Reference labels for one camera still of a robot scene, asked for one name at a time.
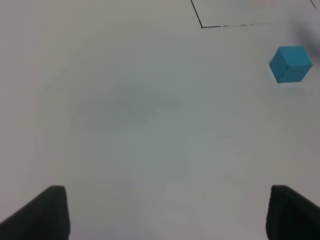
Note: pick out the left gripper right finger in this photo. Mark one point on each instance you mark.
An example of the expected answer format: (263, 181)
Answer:
(291, 216)

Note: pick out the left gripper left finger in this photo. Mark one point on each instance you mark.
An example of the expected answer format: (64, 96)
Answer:
(46, 217)

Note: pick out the blue cube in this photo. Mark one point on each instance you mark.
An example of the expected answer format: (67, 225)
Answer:
(290, 64)

